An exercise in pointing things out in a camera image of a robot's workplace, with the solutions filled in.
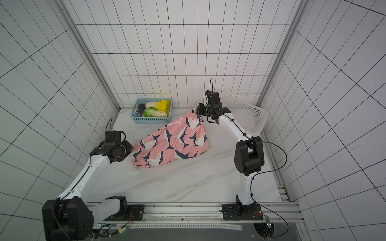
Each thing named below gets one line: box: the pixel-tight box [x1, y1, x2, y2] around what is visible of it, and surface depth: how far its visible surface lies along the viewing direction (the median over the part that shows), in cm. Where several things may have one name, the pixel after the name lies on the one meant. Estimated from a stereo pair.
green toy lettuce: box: [142, 106, 168, 117], surface depth 109 cm
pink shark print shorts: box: [130, 108, 210, 169], surface depth 90 cm
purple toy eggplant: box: [138, 103, 146, 117], surface depth 120 cm
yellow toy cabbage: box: [145, 99, 172, 117], surface depth 113 cm
